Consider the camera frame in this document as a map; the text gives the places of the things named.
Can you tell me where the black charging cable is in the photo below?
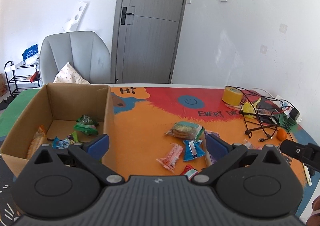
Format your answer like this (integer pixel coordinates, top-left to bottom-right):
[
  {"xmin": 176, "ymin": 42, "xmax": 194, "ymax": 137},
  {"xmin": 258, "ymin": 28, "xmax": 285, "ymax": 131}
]
[{"xmin": 234, "ymin": 86, "xmax": 298, "ymax": 143}]

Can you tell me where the yellow tape roll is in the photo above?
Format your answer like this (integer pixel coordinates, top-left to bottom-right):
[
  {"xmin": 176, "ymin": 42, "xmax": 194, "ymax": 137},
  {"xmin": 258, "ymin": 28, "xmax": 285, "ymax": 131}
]
[{"xmin": 222, "ymin": 86, "xmax": 243, "ymax": 106}]

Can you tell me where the small brown carton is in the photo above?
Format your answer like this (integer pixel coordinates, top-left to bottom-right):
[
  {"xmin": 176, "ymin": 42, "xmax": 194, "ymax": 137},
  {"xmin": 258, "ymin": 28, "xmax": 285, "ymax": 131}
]
[{"xmin": 0, "ymin": 73, "xmax": 7, "ymax": 97}]

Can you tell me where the black shoe rack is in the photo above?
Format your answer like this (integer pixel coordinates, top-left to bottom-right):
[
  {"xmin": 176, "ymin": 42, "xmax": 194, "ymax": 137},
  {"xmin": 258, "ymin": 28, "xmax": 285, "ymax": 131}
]
[{"xmin": 4, "ymin": 61, "xmax": 42, "ymax": 97}]

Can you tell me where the grey door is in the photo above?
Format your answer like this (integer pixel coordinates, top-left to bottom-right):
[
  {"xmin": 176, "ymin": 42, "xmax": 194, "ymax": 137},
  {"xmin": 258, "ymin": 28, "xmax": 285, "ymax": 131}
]
[{"xmin": 112, "ymin": 0, "xmax": 192, "ymax": 84}]

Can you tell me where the orange cracker packet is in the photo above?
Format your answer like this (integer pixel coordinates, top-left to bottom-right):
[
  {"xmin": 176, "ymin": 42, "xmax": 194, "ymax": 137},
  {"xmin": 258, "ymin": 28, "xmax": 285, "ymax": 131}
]
[{"xmin": 27, "ymin": 125, "xmax": 48, "ymax": 159}]

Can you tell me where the brown cardboard box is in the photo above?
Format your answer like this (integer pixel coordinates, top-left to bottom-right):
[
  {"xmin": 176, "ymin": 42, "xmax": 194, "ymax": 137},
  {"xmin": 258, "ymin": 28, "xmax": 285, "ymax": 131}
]
[{"xmin": 0, "ymin": 83, "xmax": 116, "ymax": 179}]

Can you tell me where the blue white snack packet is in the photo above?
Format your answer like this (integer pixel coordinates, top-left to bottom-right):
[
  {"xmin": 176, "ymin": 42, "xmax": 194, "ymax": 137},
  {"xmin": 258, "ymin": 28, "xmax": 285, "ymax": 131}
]
[{"xmin": 52, "ymin": 136, "xmax": 75, "ymax": 149}]

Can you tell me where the white cable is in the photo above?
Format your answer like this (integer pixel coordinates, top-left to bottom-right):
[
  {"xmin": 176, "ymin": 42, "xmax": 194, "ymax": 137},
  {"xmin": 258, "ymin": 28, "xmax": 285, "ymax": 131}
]
[{"xmin": 250, "ymin": 87, "xmax": 278, "ymax": 99}]

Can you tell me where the white power strip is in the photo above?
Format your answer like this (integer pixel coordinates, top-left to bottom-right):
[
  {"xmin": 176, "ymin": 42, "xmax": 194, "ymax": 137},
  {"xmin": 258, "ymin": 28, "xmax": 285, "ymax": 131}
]
[{"xmin": 275, "ymin": 94, "xmax": 302, "ymax": 124}]

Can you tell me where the blue wipes packet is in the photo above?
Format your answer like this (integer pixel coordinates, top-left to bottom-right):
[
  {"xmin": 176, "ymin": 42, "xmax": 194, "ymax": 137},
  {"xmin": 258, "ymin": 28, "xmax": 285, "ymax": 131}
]
[{"xmin": 22, "ymin": 44, "xmax": 39, "ymax": 61}]

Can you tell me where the black metal wire stand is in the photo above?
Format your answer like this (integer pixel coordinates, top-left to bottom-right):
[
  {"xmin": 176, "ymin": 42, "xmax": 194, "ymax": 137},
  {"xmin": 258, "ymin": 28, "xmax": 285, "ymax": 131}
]
[{"xmin": 244, "ymin": 109, "xmax": 279, "ymax": 139}]

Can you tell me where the white foam board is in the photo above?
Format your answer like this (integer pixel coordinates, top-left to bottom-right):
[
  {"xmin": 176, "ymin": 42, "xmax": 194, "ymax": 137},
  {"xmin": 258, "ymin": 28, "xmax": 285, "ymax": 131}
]
[{"xmin": 64, "ymin": 1, "xmax": 89, "ymax": 33}]

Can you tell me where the colourful cartoon table mat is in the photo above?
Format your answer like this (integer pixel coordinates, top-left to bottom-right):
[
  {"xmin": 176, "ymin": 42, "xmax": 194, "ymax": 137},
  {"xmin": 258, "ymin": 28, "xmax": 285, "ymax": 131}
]
[{"xmin": 0, "ymin": 86, "xmax": 315, "ymax": 219}]

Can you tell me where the blue snack bar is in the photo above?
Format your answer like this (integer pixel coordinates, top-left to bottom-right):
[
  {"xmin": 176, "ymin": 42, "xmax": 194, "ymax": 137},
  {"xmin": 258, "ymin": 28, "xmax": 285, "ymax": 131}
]
[{"xmin": 182, "ymin": 140, "xmax": 207, "ymax": 161}]

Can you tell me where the grey upholstered chair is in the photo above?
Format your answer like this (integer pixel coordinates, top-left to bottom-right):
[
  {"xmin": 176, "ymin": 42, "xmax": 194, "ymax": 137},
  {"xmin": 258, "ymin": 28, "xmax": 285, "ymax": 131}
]
[{"xmin": 39, "ymin": 31, "xmax": 112, "ymax": 86}]

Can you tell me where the black charger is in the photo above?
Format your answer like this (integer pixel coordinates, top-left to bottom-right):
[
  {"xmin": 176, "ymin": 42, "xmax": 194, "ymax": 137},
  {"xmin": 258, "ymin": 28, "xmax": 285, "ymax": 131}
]
[{"xmin": 287, "ymin": 107, "xmax": 300, "ymax": 123}]

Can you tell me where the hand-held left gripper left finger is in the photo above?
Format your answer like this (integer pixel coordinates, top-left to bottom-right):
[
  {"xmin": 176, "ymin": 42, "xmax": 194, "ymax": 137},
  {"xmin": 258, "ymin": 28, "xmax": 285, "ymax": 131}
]
[{"xmin": 31, "ymin": 134, "xmax": 130, "ymax": 187}]

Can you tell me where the black slipper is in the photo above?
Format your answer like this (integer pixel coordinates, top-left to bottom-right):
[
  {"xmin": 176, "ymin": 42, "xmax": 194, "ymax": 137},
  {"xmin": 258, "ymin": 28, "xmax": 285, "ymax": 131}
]
[{"xmin": 0, "ymin": 97, "xmax": 13, "ymax": 110}]

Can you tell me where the yellow hair claw clip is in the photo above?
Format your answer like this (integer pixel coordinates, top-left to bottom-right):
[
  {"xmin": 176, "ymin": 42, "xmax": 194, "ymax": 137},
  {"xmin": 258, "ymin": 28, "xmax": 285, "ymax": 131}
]
[{"xmin": 240, "ymin": 97, "xmax": 262, "ymax": 116}]

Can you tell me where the clear sandwich biscuit packet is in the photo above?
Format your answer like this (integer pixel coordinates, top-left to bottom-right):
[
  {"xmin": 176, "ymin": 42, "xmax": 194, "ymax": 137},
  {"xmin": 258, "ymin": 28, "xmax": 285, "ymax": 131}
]
[{"xmin": 164, "ymin": 121, "xmax": 205, "ymax": 140}]

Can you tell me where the red white snack packet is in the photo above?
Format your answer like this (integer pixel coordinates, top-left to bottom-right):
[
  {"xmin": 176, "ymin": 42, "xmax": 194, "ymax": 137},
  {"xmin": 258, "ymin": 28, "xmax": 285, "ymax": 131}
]
[{"xmin": 180, "ymin": 165, "xmax": 199, "ymax": 181}]

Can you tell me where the black door handle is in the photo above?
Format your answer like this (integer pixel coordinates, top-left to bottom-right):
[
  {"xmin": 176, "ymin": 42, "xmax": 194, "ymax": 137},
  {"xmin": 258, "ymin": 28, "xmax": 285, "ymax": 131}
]
[{"xmin": 121, "ymin": 6, "xmax": 134, "ymax": 25}]

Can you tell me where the pink striped snack packet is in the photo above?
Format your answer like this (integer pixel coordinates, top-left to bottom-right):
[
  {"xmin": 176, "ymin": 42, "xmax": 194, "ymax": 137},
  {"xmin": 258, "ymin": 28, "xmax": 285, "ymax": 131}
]
[{"xmin": 156, "ymin": 143, "xmax": 184, "ymax": 173}]

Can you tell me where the clear plastic bag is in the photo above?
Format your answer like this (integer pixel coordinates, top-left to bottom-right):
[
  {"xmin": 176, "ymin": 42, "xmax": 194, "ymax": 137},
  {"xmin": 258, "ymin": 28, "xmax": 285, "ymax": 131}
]
[{"xmin": 25, "ymin": 57, "xmax": 40, "ymax": 67}]

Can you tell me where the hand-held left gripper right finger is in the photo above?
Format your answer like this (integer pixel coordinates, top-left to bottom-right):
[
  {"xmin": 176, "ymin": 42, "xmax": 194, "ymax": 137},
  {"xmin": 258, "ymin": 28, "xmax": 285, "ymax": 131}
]
[{"xmin": 191, "ymin": 133, "xmax": 288, "ymax": 187}]

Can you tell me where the white dotted pillow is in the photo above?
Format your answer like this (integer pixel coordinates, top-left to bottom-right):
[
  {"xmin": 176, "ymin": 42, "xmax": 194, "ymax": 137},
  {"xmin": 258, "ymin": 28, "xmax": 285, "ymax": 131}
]
[{"xmin": 53, "ymin": 62, "xmax": 91, "ymax": 84}]

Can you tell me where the green snack packet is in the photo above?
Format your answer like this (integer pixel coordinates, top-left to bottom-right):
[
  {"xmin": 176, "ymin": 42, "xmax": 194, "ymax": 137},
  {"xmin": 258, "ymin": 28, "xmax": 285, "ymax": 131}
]
[{"xmin": 74, "ymin": 115, "xmax": 99, "ymax": 136}]

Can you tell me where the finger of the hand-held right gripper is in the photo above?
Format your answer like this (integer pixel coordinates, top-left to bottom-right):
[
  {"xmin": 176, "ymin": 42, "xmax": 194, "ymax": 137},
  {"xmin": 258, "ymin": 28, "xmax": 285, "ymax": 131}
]
[{"xmin": 280, "ymin": 140, "xmax": 320, "ymax": 173}]

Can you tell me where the purple snack packet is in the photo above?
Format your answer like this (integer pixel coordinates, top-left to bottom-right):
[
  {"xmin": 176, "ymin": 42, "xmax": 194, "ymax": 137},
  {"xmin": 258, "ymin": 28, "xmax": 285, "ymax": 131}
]
[{"xmin": 203, "ymin": 130, "xmax": 222, "ymax": 167}]

